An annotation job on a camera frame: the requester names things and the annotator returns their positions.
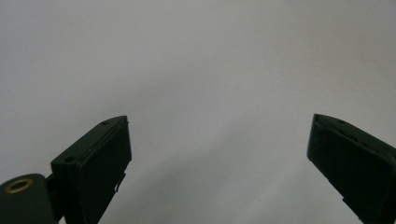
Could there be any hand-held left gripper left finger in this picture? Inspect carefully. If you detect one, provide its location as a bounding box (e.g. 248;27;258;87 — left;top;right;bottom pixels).
50;115;133;224

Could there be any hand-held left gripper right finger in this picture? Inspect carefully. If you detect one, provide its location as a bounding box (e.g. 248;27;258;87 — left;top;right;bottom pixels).
306;113;396;224

